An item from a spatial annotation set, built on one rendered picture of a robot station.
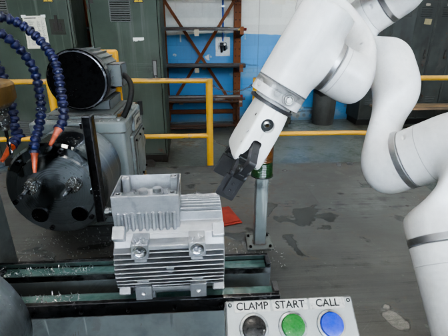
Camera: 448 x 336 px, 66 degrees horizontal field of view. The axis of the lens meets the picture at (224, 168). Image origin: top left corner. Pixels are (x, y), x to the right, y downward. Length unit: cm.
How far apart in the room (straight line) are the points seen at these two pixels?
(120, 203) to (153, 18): 324
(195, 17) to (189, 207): 510
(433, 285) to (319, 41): 44
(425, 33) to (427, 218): 555
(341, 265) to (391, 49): 58
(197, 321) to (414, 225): 45
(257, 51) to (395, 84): 500
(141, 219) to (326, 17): 44
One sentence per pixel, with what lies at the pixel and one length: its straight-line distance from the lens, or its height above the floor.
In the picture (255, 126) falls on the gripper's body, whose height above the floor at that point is 128.
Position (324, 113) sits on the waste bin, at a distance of 574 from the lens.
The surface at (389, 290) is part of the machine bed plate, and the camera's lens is 103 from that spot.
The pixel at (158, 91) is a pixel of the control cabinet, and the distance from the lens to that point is 383.
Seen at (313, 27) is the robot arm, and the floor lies 142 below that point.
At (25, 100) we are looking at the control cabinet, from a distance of 423.
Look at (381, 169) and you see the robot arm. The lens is 76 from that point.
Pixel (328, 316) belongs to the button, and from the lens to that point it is 50.
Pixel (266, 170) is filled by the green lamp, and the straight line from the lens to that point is 97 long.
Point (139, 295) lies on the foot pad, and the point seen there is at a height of 97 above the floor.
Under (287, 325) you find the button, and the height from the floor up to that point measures 107.
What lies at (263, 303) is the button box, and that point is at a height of 108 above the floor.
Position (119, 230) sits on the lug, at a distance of 65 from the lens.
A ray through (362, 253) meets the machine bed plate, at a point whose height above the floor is 80.
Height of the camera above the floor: 142
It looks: 22 degrees down
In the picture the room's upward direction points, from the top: straight up
